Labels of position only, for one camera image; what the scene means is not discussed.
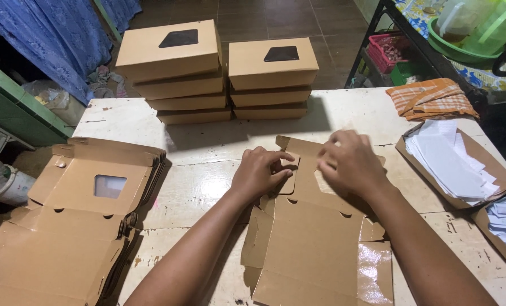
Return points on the person's right hand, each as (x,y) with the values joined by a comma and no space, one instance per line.
(357,168)

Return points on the person's left hand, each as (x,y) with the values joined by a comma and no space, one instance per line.
(255,172)

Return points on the person's right fingers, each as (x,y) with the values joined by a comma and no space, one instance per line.
(331,159)

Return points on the kraft carton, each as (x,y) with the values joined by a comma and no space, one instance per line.
(312,248)

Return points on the green plastic basket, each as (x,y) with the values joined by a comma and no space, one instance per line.
(401,72)

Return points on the orange checked cloth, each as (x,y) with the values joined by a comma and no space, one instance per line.
(431,100)

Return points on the pink plastic basket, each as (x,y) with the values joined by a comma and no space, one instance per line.
(382,53)

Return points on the stacks of assembled window boxes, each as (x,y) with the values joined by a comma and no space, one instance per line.
(261,63)

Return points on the black metal table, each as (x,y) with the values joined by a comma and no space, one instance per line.
(406,36)

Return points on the cardboard tray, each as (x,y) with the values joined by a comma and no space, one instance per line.
(489,163)
(497,242)

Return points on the green plastic basin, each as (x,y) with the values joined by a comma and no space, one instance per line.
(446,49)

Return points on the floral tablecloth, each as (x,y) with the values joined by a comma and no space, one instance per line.
(474,74)

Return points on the clear plastic jug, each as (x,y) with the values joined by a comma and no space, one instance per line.
(461,19)

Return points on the green plastic jug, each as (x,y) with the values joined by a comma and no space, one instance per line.
(497,29)

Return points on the heap of rags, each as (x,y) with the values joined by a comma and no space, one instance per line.
(102,80)

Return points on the pile of flat kraft cartons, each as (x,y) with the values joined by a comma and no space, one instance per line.
(65,238)

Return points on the crumpled plastic bag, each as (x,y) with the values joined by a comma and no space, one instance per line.
(48,95)

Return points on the blue patterned curtain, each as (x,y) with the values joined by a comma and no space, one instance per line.
(53,38)

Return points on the white plastic bucket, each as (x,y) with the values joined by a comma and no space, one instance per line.
(17,187)

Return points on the green tiled ledge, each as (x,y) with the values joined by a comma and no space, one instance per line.
(19,108)

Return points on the green wooden post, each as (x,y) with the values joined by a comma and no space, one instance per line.
(107,21)

